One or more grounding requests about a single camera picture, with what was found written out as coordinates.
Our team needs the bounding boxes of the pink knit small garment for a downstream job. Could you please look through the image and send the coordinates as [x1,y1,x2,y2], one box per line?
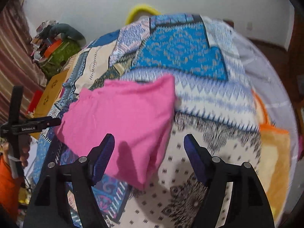
[55,75,175,190]

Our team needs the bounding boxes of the person left hand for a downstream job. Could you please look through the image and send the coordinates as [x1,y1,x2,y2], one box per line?
[2,134,32,168]

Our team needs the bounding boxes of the red box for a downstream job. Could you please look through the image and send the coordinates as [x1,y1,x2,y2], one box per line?
[27,90,43,113]

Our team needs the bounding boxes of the brown cardboard box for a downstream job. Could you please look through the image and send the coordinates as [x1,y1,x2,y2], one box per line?
[29,69,70,141]

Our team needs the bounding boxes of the striped pink curtain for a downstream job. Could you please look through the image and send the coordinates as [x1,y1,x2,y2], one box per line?
[0,0,47,124]

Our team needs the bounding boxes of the orange yellow blanket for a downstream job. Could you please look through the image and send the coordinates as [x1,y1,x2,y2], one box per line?
[253,93,291,223]

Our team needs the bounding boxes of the patchwork patterned bed cover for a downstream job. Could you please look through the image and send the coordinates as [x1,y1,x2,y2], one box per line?
[32,14,261,227]

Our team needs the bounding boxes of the green bag clutter pile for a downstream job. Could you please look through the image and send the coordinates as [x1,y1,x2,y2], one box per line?
[31,20,86,80]

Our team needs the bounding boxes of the grey checked bed sheet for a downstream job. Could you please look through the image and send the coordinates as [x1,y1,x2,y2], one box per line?
[232,31,298,213]

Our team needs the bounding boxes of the yellow curved tube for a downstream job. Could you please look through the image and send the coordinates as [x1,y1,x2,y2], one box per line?
[125,4,161,25]

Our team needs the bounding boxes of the white wall socket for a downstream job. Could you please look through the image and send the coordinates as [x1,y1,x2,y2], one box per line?
[246,22,253,31]

